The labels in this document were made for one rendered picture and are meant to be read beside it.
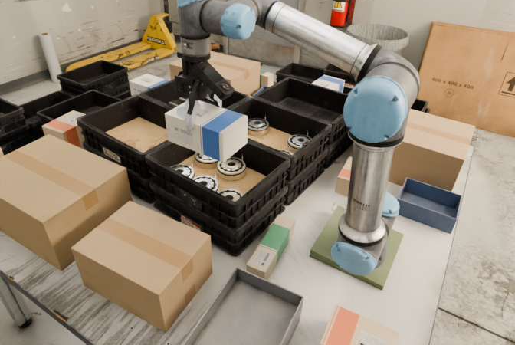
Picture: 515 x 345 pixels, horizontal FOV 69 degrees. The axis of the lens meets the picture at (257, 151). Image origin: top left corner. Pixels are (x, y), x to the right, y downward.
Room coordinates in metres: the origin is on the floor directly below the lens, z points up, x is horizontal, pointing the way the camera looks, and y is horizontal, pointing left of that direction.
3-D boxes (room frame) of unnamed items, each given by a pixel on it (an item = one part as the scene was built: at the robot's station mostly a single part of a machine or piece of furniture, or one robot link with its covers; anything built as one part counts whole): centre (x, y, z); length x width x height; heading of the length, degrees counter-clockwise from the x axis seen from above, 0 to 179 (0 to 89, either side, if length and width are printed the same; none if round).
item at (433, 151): (1.34, -0.65, 0.80); 0.40 x 0.30 x 0.20; 58
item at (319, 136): (1.27, -0.04, 0.92); 0.40 x 0.30 x 0.02; 55
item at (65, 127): (1.37, 0.80, 0.81); 0.16 x 0.12 x 0.07; 155
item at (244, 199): (1.02, 0.13, 0.92); 0.40 x 0.30 x 0.02; 55
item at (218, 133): (0.93, 0.15, 1.10); 0.20 x 0.12 x 0.09; 60
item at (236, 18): (0.90, 0.07, 1.41); 0.11 x 0.11 x 0.08; 60
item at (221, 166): (1.08, 0.09, 0.86); 0.10 x 0.10 x 0.01
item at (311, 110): (1.51, -0.22, 0.87); 0.40 x 0.30 x 0.11; 55
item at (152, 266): (0.71, 0.31, 0.78); 0.30 x 0.22 x 0.16; 63
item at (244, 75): (1.98, 0.25, 0.80); 0.40 x 0.30 x 0.20; 61
